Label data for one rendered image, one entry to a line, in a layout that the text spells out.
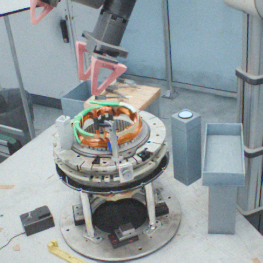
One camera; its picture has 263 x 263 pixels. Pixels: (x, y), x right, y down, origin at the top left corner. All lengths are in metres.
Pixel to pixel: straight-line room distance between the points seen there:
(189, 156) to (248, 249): 0.37
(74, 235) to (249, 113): 0.66
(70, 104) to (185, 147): 0.43
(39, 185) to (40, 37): 2.20
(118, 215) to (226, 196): 0.38
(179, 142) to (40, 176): 0.56
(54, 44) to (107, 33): 2.78
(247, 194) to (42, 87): 2.66
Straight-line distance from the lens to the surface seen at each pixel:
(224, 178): 1.13
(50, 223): 1.43
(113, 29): 0.83
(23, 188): 1.65
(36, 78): 3.91
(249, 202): 1.59
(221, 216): 1.31
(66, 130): 1.17
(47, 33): 3.62
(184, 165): 1.49
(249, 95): 1.38
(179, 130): 1.43
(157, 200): 1.38
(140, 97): 1.50
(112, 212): 1.45
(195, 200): 1.48
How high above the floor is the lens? 1.72
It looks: 31 degrees down
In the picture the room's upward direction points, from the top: 6 degrees counter-clockwise
